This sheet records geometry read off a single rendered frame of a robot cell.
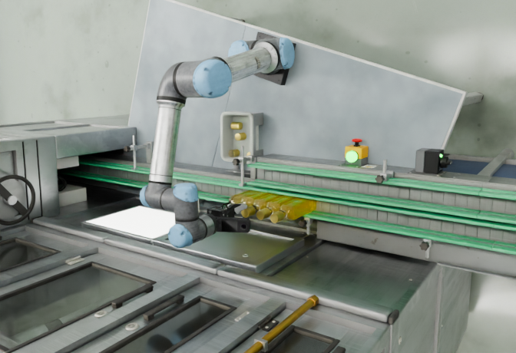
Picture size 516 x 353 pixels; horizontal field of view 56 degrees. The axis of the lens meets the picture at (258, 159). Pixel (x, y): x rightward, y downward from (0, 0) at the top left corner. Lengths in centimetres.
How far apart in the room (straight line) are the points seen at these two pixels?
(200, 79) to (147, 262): 68
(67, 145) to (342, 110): 128
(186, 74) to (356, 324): 88
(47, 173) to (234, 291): 117
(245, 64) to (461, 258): 99
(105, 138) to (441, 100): 160
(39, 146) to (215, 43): 91
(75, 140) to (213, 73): 111
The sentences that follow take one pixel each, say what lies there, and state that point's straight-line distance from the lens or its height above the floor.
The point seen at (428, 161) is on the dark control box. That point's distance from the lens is 181.
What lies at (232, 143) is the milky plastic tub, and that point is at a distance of 225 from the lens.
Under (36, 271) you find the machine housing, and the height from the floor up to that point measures 169.
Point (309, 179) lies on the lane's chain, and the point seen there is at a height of 88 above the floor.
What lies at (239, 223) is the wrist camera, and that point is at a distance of 163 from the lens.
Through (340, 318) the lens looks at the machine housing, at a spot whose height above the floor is 143.
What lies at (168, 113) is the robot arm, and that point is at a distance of 160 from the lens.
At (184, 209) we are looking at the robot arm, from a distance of 151.
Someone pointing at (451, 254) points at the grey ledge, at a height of 88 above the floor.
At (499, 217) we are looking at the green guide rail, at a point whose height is 95.
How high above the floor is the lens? 257
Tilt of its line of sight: 56 degrees down
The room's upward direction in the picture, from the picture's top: 104 degrees counter-clockwise
